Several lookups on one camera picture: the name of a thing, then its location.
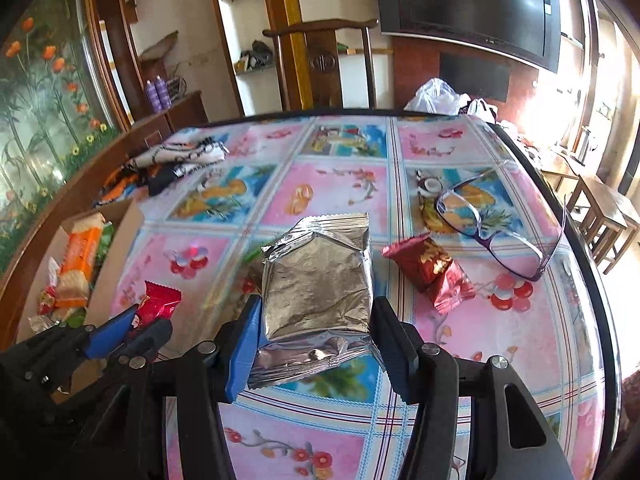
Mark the purple spray can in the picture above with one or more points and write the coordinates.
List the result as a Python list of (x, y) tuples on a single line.
[(163, 92), (151, 96)]

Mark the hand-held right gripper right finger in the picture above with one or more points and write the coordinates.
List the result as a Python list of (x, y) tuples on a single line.
[(395, 350)]

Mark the pile of assorted snack packets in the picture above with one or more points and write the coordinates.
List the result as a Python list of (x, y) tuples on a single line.
[(45, 300)]

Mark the dark red snack packet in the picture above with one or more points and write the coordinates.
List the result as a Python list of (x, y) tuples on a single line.
[(430, 265)]

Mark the orange cracker packet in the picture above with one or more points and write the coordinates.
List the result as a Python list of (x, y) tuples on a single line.
[(80, 250)]

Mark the silver foil snack packet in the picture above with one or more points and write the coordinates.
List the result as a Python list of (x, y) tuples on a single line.
[(315, 285)]

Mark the black flat-screen television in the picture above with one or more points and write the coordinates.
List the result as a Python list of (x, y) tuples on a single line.
[(470, 5)]

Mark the black and white bag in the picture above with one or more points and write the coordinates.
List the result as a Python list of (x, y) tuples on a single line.
[(480, 110)]

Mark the wooden chair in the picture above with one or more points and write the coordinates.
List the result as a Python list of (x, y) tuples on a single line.
[(322, 60)]

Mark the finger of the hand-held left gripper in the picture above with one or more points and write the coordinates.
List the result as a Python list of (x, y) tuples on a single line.
[(150, 342), (107, 335)]

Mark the small red candy packet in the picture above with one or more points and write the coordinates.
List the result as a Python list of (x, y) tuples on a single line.
[(160, 300)]

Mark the wooden side cabinet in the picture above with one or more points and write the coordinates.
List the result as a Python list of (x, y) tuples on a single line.
[(185, 115)]

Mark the floral glass panel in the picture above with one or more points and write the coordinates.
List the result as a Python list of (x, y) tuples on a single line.
[(40, 110)]

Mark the wooden stool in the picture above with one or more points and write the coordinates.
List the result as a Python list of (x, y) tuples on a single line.
[(605, 195)]

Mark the dark crumpled bundle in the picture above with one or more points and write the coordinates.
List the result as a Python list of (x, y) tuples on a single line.
[(257, 57)]

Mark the brown cardboard box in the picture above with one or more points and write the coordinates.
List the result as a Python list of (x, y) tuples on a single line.
[(107, 280)]

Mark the white plastic bag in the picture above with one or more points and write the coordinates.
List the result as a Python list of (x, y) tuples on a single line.
[(432, 97)]

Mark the black and orange cloth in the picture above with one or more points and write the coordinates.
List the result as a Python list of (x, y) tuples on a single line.
[(162, 180)]

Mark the black wall panel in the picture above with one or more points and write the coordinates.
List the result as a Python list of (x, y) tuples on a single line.
[(475, 77)]

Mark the purple-framed eyeglasses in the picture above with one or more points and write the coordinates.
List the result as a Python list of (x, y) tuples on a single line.
[(460, 210)]

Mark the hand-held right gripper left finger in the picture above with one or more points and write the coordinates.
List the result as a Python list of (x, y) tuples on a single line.
[(245, 350)]

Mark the low wooden table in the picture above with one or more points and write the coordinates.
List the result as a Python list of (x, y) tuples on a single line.
[(555, 160)]

